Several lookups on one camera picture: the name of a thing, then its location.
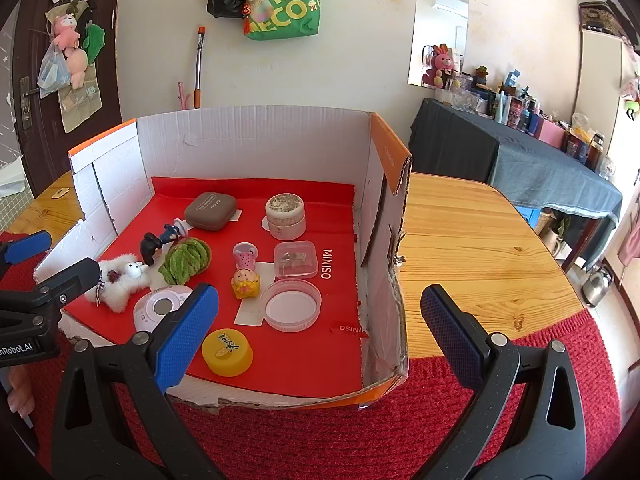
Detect white wardrobe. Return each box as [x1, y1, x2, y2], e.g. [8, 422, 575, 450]
[575, 27, 640, 181]

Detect hanging green ball toy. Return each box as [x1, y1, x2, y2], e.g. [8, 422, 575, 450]
[620, 77, 640, 121]

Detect blonde doll figure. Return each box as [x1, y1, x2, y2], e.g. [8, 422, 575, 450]
[230, 242, 262, 301]

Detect pink curtain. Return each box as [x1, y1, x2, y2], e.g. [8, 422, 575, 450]
[616, 195, 640, 268]

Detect clear plastic bag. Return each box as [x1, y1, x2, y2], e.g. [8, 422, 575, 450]
[37, 42, 72, 99]

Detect pink bear plush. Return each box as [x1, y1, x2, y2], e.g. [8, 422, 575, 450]
[52, 14, 82, 51]

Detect pink storage box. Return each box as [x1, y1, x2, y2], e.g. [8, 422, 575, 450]
[537, 122, 563, 150]

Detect green tote bag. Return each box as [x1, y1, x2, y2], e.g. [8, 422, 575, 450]
[243, 0, 323, 42]

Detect wall mirror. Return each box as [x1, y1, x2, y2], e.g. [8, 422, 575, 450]
[406, 0, 471, 90]

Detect pink round device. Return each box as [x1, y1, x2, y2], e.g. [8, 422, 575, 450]
[132, 285, 193, 333]

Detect metal kettle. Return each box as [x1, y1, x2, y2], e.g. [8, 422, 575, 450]
[582, 265, 615, 308]

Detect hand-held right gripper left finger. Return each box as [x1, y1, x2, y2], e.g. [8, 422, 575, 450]
[51, 282, 221, 480]

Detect small blue figure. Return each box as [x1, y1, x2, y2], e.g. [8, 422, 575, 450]
[161, 217, 188, 243]

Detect patterned suitcase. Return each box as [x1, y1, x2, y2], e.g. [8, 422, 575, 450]
[579, 1, 640, 51]

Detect red knitted mat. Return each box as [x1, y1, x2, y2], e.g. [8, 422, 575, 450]
[0, 232, 623, 480]

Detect dark brown door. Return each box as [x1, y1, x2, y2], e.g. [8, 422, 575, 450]
[0, 0, 123, 196]

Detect yellow round cap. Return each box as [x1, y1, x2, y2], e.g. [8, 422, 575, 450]
[201, 328, 253, 377]

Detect green hanging plush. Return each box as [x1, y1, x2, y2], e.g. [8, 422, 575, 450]
[82, 22, 107, 66]

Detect peach plush toy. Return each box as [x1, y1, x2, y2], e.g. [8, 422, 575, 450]
[65, 47, 90, 90]

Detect white cardboard box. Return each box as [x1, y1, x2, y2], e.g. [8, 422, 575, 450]
[32, 105, 413, 411]

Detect white paper sheet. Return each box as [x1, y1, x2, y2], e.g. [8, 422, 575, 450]
[0, 157, 28, 198]

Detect beige round jar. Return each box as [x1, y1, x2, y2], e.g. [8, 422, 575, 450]
[264, 192, 307, 241]

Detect white fluffy star plush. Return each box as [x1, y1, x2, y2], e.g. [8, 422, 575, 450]
[82, 254, 151, 313]

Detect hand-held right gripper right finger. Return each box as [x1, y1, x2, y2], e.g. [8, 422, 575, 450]
[420, 284, 587, 480]

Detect clear square plastic box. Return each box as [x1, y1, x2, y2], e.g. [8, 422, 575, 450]
[273, 241, 319, 279]

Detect clear round lid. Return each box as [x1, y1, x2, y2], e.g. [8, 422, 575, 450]
[259, 279, 322, 333]

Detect brown rounded case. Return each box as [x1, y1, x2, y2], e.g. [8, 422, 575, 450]
[184, 191, 238, 232]

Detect red paper bag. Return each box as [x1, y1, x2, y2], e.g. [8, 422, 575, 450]
[62, 176, 371, 391]

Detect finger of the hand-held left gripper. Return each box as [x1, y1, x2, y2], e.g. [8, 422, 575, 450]
[0, 230, 53, 281]
[0, 257, 103, 326]

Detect black mouse figure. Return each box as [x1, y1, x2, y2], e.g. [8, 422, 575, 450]
[139, 232, 163, 267]

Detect person's left hand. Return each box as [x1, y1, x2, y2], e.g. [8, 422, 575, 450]
[6, 365, 38, 416]

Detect pink plush toys on door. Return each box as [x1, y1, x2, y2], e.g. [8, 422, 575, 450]
[45, 0, 103, 133]

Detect metal door handle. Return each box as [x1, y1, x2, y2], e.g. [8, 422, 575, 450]
[20, 76, 41, 126]

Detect row of cosmetic bottles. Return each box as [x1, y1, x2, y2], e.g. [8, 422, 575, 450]
[440, 67, 618, 181]

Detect green fuzzy plush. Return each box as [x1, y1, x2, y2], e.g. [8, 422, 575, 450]
[158, 236, 212, 286]

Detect pink rabbit plush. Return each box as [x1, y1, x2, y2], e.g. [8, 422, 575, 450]
[422, 44, 457, 88]

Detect mop handle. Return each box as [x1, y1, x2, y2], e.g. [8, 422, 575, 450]
[194, 26, 207, 109]

